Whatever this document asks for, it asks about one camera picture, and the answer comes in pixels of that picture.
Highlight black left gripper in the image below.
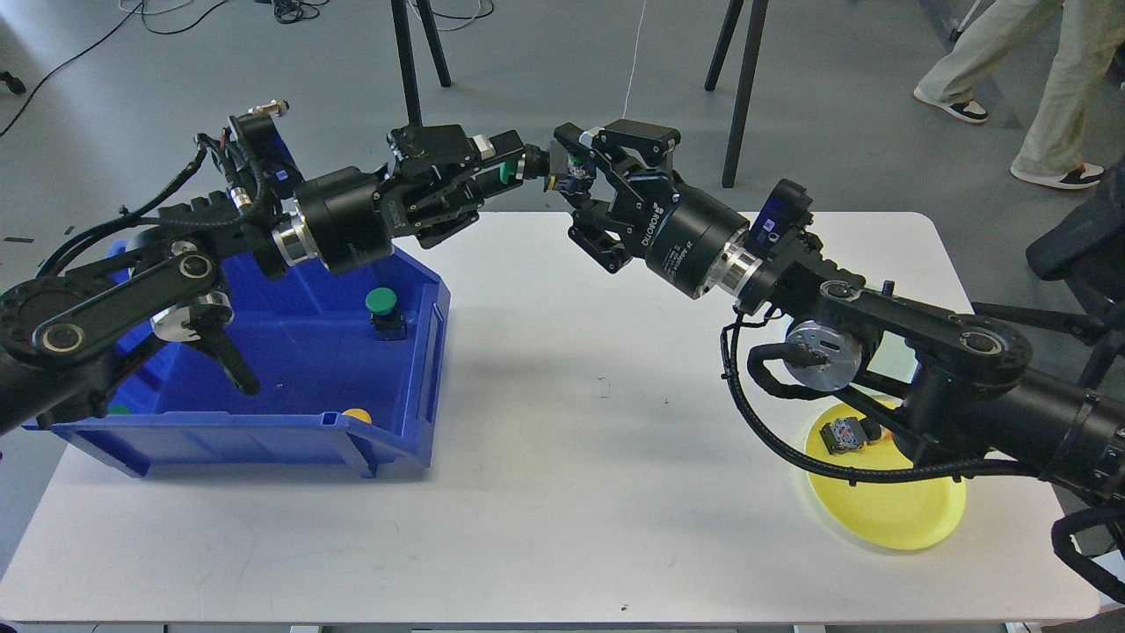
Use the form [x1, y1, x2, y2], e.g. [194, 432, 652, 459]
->
[293, 125, 527, 275]

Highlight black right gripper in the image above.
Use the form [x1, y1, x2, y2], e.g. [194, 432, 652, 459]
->
[552, 119, 749, 299]

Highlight yellow push button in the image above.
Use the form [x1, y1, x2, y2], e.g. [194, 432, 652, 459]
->
[341, 408, 374, 425]
[819, 416, 893, 455]

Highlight green push button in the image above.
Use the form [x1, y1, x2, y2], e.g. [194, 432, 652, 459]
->
[365, 286, 407, 341]
[498, 142, 596, 196]

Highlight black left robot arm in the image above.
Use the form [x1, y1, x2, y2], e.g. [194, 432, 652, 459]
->
[1, 99, 549, 433]

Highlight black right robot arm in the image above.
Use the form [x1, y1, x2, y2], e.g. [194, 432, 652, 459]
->
[546, 120, 1122, 602]

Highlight yellow push button front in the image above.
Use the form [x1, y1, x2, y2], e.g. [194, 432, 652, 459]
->
[341, 408, 374, 425]

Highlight light green plate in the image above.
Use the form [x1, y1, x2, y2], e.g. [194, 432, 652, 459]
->
[788, 281, 924, 397]

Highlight yellow plate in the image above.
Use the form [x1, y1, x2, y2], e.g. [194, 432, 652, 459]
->
[804, 404, 968, 550]

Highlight black left tripod legs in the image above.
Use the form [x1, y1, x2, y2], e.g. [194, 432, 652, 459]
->
[390, 1, 453, 127]

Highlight black tripod legs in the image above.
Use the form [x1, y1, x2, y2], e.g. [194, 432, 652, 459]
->
[704, 1, 770, 189]
[390, 1, 453, 127]

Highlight blue plastic bin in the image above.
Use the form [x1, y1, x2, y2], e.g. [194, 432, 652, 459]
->
[51, 250, 450, 477]

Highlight black right tripod legs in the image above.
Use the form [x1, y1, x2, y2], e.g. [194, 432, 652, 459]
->
[704, 1, 770, 189]

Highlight walking person legs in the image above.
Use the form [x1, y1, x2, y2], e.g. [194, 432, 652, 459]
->
[912, 1, 1124, 191]

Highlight black floor cables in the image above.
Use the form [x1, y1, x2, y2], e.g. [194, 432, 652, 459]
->
[0, 0, 497, 141]

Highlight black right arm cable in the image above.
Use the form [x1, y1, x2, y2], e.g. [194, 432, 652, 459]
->
[719, 311, 1038, 486]

